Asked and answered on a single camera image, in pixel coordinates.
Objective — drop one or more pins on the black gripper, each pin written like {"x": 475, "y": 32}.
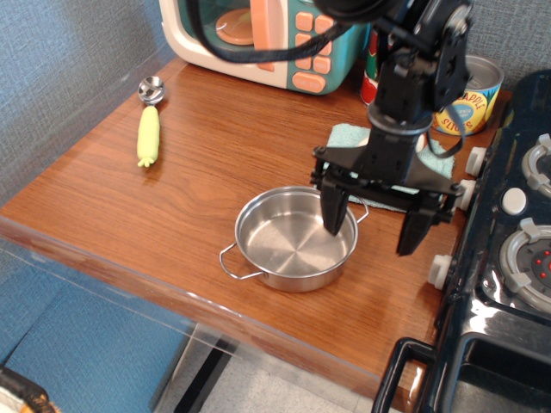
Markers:
{"x": 370, "y": 172}

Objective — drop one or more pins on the stainless steel pot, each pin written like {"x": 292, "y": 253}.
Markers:
{"x": 281, "y": 234}

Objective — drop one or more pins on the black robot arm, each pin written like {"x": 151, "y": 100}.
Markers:
{"x": 422, "y": 56}

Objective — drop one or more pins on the light blue towel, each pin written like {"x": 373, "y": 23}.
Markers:
{"x": 347, "y": 135}

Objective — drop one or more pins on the plush mushroom toy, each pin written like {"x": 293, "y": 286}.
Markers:
{"x": 420, "y": 145}

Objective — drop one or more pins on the white stove knob lower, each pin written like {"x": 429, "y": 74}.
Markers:
{"x": 439, "y": 269}

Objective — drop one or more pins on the white stove knob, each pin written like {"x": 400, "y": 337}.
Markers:
{"x": 475, "y": 160}
{"x": 463, "y": 201}
{"x": 439, "y": 269}

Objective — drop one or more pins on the white stove knob middle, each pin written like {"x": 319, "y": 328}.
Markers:
{"x": 463, "y": 201}

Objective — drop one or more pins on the white stove knob upper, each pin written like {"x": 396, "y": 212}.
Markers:
{"x": 475, "y": 160}

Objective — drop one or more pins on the tomato sauce can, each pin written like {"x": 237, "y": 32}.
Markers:
{"x": 377, "y": 52}

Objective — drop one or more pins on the pineapple slices can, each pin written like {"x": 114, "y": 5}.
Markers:
{"x": 475, "y": 106}

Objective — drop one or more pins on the black toy stove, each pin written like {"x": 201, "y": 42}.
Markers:
{"x": 492, "y": 352}

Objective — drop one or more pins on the toy microwave oven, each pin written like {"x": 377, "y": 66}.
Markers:
{"x": 275, "y": 25}

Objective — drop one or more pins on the orange plate in microwave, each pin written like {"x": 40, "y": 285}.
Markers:
{"x": 235, "y": 27}

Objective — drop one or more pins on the orange black object corner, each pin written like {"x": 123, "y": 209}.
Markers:
{"x": 20, "y": 395}

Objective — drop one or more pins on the spoon with green handle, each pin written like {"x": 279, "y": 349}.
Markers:
{"x": 151, "y": 92}

